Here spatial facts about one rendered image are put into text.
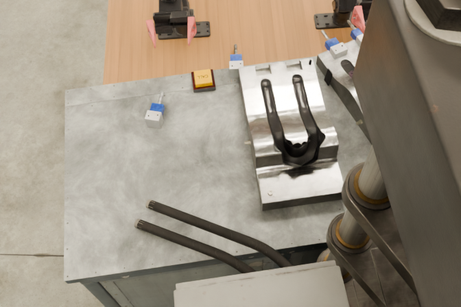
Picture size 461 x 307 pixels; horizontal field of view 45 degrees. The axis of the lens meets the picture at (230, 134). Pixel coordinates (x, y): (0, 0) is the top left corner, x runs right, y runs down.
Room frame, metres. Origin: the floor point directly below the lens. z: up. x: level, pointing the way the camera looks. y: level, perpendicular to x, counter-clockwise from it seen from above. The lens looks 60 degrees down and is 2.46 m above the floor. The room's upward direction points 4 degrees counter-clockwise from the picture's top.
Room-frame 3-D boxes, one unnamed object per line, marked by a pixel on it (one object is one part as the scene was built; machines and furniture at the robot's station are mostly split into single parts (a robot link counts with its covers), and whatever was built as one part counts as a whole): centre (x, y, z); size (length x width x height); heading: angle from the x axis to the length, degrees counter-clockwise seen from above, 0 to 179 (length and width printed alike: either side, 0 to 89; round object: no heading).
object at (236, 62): (1.24, -0.04, 0.83); 0.13 x 0.05 x 0.05; 178
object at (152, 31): (1.06, 0.19, 1.20); 0.09 x 0.07 x 0.07; 0
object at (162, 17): (1.13, 0.15, 1.20); 0.10 x 0.07 x 0.07; 90
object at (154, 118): (1.05, 0.25, 0.83); 0.13 x 0.05 x 0.05; 166
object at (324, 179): (0.91, -0.19, 0.87); 0.50 x 0.26 x 0.14; 5
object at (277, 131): (0.93, -0.20, 0.92); 0.35 x 0.16 x 0.09; 5
